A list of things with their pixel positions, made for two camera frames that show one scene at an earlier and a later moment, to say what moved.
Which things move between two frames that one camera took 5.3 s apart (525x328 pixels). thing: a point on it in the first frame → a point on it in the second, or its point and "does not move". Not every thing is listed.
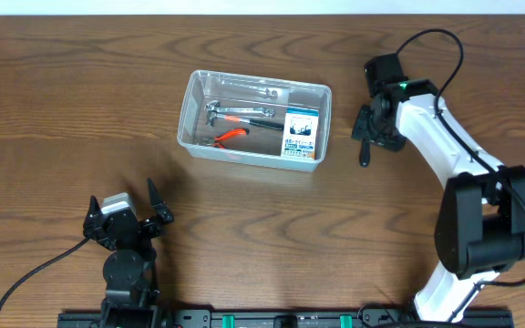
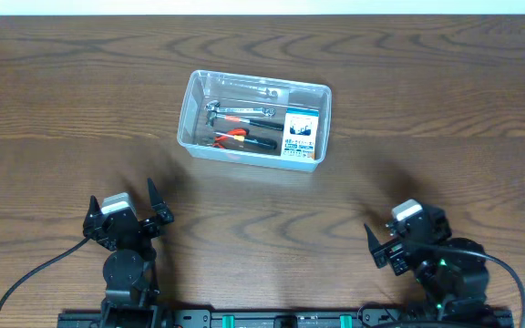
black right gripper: x=363 y=129 → x=396 y=251
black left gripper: x=141 y=226 does not move
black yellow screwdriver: x=365 y=153 → x=259 y=142
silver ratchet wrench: x=214 y=106 does not move
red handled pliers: x=241 y=131 does not move
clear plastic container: x=267 y=121 does not move
